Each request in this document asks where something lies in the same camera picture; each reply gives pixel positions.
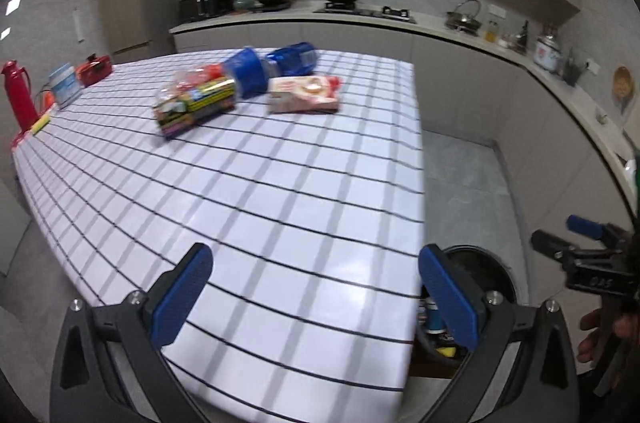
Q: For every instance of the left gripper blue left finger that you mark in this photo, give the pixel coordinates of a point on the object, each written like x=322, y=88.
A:
x=174, y=294

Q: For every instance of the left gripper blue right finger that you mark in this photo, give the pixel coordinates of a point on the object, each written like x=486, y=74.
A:
x=459, y=298

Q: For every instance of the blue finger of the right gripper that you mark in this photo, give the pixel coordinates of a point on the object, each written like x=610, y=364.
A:
x=584, y=227

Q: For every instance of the white blue paper cup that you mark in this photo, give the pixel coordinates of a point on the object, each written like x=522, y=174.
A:
x=433, y=323

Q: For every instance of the yellow sponge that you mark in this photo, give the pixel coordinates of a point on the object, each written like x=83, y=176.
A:
x=446, y=350

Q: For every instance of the clear bag with red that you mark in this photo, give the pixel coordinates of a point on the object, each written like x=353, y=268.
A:
x=186, y=80

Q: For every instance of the yellow green drink can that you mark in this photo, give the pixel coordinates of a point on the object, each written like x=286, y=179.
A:
x=176, y=111

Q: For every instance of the pink snack packet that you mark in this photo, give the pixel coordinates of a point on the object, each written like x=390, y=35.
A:
x=304, y=94

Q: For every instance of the blue pepsi can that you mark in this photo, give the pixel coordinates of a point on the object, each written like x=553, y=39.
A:
x=294, y=60

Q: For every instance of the black trash bucket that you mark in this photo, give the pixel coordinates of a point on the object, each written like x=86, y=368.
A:
x=486, y=271

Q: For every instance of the person right hand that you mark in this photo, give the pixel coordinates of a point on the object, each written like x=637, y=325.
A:
x=601, y=325

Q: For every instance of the lower counter cabinets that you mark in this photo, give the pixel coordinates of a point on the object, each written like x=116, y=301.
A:
x=558, y=159

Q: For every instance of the small white bowl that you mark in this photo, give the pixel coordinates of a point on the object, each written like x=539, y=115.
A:
x=601, y=116

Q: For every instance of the round bamboo basket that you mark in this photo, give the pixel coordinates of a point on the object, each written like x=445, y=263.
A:
x=623, y=88

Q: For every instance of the black utensil holder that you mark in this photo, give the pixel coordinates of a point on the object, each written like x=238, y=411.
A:
x=573, y=68

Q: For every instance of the white rice cooker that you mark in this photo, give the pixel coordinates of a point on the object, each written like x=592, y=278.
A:
x=547, y=53

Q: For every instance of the dark wine bottle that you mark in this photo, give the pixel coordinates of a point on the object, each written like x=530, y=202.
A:
x=521, y=40

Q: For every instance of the yellow oil bottle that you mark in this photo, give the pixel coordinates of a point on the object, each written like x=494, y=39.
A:
x=492, y=31

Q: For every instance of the small yellow sponge block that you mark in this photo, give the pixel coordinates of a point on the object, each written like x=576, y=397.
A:
x=41, y=123

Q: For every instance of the metal kettle on burner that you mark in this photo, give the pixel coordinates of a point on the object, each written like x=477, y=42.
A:
x=464, y=17

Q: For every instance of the small red pot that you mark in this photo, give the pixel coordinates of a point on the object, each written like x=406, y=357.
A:
x=94, y=69

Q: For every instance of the white blue tissue canister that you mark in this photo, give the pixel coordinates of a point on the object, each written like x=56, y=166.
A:
x=65, y=85

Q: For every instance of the red thermos jug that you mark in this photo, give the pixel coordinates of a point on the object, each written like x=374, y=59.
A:
x=19, y=92

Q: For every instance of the black microwave oven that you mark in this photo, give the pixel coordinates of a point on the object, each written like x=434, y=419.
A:
x=199, y=10

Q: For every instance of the beige refrigerator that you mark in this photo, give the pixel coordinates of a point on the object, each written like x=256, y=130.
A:
x=139, y=29

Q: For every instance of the black gas stove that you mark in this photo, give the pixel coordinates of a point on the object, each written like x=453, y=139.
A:
x=398, y=15

